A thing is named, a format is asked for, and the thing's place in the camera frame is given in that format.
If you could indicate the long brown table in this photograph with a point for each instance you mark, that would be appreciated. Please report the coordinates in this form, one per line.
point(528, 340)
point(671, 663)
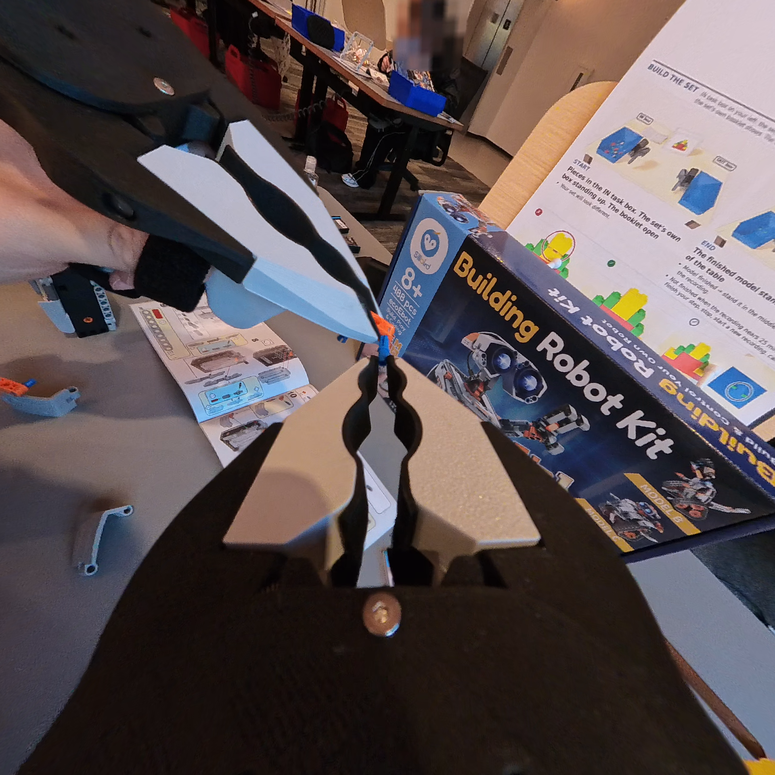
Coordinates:
point(369, 85)

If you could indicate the black and grey motor block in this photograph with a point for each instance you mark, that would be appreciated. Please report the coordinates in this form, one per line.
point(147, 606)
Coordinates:
point(78, 303)

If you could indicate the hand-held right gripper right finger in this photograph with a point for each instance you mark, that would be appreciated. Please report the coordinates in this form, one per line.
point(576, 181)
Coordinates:
point(466, 484)

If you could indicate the grey desk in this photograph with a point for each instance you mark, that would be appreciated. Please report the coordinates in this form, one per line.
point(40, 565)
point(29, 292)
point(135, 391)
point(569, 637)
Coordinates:
point(121, 454)

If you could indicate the clear plastic box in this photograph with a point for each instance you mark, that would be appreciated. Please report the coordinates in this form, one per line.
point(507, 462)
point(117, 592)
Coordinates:
point(357, 49)

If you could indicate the orange connector piece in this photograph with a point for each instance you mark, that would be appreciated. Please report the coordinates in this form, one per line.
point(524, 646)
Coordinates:
point(382, 327)

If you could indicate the blue pin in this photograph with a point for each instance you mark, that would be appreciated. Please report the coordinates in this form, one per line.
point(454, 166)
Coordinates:
point(382, 351)

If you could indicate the white instruction booklet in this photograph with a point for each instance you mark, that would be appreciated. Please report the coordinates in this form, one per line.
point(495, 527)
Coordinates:
point(242, 375)

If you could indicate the yellow bin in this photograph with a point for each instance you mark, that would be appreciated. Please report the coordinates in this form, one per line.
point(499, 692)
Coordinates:
point(760, 768)

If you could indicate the orange connector with blue pin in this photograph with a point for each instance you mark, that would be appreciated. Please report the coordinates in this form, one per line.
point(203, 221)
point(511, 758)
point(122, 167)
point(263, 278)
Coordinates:
point(15, 385)

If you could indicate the robot kit box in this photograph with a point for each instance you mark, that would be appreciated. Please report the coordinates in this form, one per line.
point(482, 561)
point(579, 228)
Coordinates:
point(545, 393)

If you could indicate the person's left hand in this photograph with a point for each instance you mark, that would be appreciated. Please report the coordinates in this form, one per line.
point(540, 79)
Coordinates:
point(48, 224)

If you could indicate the large printed instruction sheet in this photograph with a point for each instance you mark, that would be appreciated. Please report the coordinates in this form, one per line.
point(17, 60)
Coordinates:
point(678, 121)

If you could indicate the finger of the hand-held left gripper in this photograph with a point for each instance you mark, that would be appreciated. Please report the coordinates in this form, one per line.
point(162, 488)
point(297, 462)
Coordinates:
point(272, 163)
point(242, 224)

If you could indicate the blue bin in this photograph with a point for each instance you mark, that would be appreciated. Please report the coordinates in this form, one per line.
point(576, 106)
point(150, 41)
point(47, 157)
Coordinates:
point(418, 94)
point(315, 27)

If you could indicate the grey curved beam piece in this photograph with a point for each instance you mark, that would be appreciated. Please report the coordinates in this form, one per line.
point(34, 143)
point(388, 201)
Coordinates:
point(51, 402)
point(91, 536)

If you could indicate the beige rounded panel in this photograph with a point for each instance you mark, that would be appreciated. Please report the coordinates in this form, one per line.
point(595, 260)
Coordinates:
point(545, 151)

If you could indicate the small black item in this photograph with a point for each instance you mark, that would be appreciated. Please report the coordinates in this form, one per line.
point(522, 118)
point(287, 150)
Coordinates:
point(352, 244)
point(342, 226)

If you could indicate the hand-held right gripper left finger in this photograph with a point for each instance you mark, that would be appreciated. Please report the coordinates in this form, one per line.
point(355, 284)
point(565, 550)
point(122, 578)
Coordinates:
point(290, 484)

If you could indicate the clear bottle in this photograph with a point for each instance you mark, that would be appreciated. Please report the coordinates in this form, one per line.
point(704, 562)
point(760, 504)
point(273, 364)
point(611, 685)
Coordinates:
point(310, 172)

